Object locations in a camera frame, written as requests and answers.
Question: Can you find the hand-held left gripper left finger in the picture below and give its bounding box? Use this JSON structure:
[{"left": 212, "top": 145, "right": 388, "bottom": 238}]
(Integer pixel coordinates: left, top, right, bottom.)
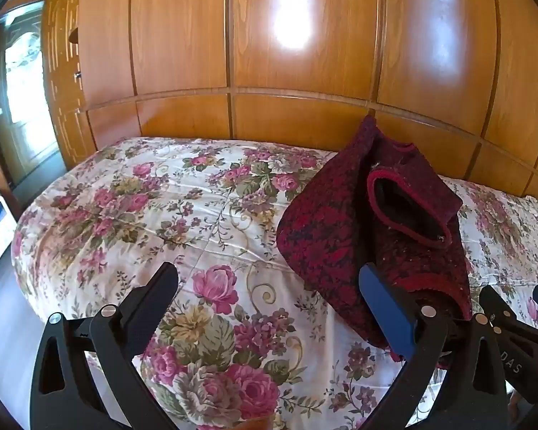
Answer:
[{"left": 29, "top": 262, "right": 179, "bottom": 430}]

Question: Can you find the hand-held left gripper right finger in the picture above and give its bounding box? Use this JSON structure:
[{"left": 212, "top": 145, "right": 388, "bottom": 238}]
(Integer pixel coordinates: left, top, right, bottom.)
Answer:
[{"left": 358, "top": 263, "right": 508, "bottom": 430}]

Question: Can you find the floral bedspread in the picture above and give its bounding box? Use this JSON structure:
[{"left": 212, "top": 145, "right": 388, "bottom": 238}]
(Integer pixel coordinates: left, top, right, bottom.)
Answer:
[{"left": 11, "top": 136, "right": 538, "bottom": 430}]

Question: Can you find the wooden wardrobe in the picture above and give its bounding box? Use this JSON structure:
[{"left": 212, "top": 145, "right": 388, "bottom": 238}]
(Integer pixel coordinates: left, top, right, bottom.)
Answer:
[{"left": 40, "top": 0, "right": 538, "bottom": 199}]

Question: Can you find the dark framed glass door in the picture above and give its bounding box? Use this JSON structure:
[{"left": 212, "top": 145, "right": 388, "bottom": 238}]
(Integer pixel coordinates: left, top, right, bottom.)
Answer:
[{"left": 0, "top": 0, "right": 69, "bottom": 199}]

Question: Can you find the dark red floral knit top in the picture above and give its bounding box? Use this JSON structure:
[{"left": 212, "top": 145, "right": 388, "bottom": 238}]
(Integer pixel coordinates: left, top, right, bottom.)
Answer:
[{"left": 275, "top": 114, "right": 474, "bottom": 364}]

